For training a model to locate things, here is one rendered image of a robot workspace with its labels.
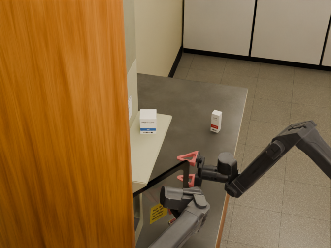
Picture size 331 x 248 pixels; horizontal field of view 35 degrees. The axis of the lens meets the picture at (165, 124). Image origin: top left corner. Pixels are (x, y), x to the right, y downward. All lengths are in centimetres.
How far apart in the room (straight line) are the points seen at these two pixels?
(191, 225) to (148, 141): 30
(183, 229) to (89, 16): 64
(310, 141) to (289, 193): 211
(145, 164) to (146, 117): 15
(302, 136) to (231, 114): 117
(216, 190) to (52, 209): 90
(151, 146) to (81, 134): 34
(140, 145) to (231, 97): 125
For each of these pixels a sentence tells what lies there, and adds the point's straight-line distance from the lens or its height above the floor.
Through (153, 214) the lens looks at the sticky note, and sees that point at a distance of 176.
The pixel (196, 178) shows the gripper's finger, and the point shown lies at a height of 119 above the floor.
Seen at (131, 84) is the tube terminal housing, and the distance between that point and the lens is 159.
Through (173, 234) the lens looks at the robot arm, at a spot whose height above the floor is 146.
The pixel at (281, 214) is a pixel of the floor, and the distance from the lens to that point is 349.
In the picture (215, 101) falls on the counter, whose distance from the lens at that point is 274.
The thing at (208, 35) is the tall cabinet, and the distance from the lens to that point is 474.
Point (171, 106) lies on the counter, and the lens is 269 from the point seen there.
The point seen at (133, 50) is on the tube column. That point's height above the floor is 175.
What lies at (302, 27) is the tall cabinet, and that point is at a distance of 463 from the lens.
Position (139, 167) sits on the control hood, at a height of 151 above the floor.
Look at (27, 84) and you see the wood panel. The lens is 127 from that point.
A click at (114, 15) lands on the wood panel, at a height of 206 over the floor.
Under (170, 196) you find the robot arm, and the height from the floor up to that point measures 141.
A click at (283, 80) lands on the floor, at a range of 467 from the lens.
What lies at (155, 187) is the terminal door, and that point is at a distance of 167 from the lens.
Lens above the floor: 256
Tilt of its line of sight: 39 degrees down
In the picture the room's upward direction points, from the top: straight up
